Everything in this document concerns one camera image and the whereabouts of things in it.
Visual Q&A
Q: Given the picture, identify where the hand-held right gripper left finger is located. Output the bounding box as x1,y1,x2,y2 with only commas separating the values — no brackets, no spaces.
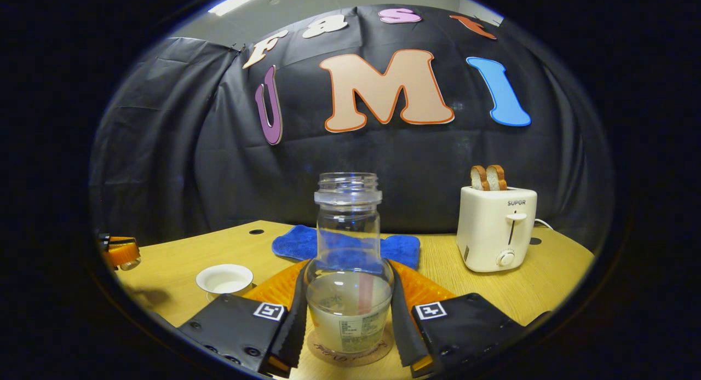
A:
178,260,310,378

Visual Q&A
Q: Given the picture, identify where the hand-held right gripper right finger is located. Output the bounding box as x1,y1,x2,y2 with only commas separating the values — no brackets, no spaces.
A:
390,260,551,378

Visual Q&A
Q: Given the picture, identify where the clear glass water bottle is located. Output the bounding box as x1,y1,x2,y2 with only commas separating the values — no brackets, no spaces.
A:
304,172,395,354

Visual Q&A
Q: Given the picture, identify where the round cork coaster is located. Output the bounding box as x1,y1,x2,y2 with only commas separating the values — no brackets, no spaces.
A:
307,325,395,367

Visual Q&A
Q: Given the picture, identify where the beige ceramic teacup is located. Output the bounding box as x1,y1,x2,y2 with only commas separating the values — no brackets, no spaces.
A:
196,263,254,296

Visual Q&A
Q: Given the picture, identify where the blue towel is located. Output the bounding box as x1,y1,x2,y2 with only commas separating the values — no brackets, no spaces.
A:
272,224,421,270

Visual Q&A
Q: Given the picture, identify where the black backdrop cloth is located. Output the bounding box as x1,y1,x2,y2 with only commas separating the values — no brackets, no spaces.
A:
89,5,614,255

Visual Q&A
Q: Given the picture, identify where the white toaster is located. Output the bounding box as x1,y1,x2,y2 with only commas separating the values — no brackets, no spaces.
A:
456,186,538,273

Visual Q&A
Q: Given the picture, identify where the toast slice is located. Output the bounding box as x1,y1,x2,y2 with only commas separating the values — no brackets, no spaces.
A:
486,164,508,191
470,165,491,192

